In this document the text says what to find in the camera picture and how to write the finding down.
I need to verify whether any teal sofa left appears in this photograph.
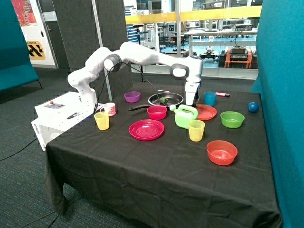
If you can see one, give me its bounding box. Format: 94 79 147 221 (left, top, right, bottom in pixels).
0 0 39 91

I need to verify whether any green plastic bowl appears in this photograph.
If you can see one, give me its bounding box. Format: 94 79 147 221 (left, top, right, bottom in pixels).
220 111 245 129

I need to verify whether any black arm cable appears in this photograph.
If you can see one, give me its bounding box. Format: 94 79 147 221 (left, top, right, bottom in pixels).
66 61 167 120

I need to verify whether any orange plastic bowl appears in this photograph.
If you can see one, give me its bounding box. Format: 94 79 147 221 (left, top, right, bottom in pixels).
206 140 238 166

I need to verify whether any yellow black hazard sign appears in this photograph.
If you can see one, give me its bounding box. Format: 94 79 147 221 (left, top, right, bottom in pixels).
27 41 46 61

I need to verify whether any yellow cup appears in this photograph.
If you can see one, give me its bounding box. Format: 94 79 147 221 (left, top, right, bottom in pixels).
189 120 205 142
94 111 110 131

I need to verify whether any yellow cup left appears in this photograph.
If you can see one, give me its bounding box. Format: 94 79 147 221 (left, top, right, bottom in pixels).
94 111 110 131

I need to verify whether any green toy watering can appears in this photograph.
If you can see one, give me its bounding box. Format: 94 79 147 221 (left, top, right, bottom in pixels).
169 104 199 129

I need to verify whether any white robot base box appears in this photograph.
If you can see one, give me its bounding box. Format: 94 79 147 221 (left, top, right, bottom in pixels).
31 92 94 151

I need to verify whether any teal partition right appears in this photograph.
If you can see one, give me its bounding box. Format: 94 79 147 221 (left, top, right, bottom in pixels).
252 0 304 228

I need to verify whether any blue ball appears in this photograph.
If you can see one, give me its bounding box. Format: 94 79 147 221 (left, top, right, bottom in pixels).
247 102 259 113

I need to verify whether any black frying pan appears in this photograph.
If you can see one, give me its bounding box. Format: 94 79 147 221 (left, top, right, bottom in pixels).
129 92 184 111

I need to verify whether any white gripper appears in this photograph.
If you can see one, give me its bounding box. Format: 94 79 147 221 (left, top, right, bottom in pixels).
185 82 200 105

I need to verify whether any purple plastic bowl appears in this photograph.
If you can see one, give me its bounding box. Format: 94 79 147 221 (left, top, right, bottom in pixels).
124 91 141 103

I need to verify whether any green broccoli toy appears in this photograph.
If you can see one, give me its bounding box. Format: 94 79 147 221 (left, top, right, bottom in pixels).
158 96 168 105

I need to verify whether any yellow cup front right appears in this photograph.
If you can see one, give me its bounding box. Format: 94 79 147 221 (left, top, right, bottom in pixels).
189 120 205 142

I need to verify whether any red poster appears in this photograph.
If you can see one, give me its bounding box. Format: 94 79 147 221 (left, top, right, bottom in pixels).
11 0 37 27

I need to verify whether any black tablecloth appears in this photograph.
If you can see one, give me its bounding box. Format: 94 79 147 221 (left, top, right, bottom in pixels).
44 92 283 228

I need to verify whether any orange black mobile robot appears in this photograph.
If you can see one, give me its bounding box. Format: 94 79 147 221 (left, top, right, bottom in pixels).
218 46 258 69

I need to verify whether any pink plastic bowl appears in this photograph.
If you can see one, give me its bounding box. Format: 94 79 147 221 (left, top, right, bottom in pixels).
147 105 167 120

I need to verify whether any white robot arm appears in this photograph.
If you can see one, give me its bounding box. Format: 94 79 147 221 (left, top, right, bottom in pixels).
67 42 203 111

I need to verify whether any orange plastic plate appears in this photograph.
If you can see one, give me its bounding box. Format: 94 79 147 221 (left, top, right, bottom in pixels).
195 104 217 121

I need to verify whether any pink patterned mug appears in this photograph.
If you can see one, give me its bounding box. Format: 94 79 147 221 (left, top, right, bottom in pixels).
99 102 116 116

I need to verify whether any pink plastic plate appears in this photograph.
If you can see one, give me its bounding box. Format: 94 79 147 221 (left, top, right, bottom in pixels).
129 119 165 141

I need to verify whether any pink marker pen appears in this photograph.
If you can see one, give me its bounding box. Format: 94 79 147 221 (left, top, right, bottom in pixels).
215 92 230 97

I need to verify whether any blue plastic cup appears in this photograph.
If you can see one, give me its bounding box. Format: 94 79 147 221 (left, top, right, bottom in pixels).
204 91 217 107

